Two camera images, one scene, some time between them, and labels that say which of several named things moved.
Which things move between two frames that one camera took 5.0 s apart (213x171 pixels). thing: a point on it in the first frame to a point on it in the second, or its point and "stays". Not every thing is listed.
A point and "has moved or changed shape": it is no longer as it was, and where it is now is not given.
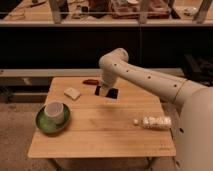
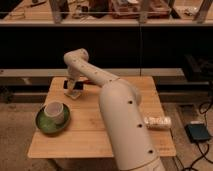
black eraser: x=112 y=92 has moved or changed shape
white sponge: x=72 y=93 stays
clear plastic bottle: x=154 y=122 stays
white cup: x=55 y=110 stays
